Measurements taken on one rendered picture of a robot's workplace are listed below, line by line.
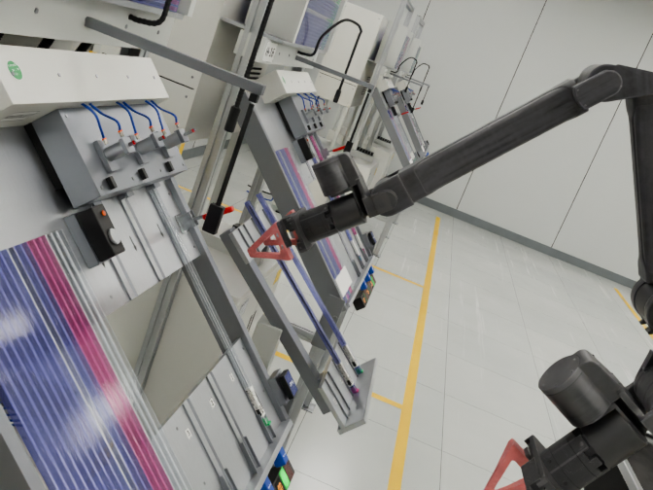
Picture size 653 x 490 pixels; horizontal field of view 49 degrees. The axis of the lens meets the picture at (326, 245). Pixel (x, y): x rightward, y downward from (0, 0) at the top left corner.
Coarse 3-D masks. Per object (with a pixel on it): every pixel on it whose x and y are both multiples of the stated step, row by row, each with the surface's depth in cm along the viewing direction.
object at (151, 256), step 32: (0, 128) 97; (0, 160) 94; (32, 160) 101; (0, 192) 92; (32, 192) 98; (64, 192) 105; (160, 192) 134; (0, 224) 89; (32, 224) 95; (64, 224) 102; (128, 224) 119; (160, 224) 129; (128, 256) 115; (160, 256) 125; (192, 256) 136; (96, 288) 103; (128, 288) 111
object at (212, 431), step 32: (224, 352) 135; (224, 384) 128; (256, 384) 140; (192, 416) 114; (224, 416) 124; (256, 416) 135; (192, 448) 110; (224, 448) 119; (256, 448) 130; (192, 480) 107; (224, 480) 114
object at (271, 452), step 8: (280, 424) 143; (288, 424) 142; (280, 432) 139; (288, 432) 140; (280, 440) 135; (272, 448) 133; (280, 448) 134; (264, 456) 131; (272, 456) 130; (264, 464) 127; (272, 464) 128; (264, 472) 124; (256, 480) 122; (264, 480) 123; (248, 488) 120; (256, 488) 119
